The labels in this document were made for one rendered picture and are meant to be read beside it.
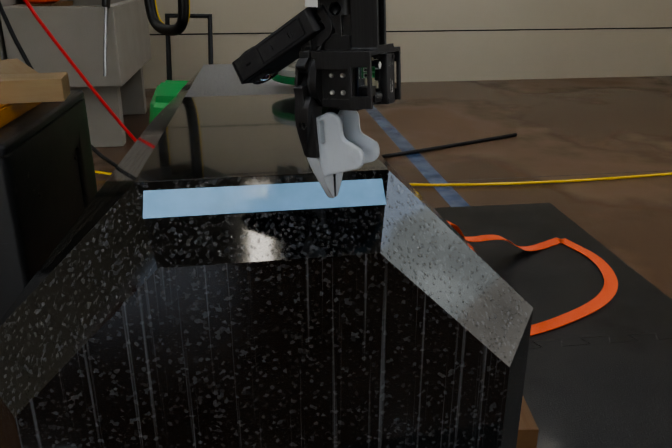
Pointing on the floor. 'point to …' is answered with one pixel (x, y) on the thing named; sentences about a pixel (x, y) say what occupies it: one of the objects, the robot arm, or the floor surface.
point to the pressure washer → (171, 70)
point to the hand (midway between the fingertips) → (326, 184)
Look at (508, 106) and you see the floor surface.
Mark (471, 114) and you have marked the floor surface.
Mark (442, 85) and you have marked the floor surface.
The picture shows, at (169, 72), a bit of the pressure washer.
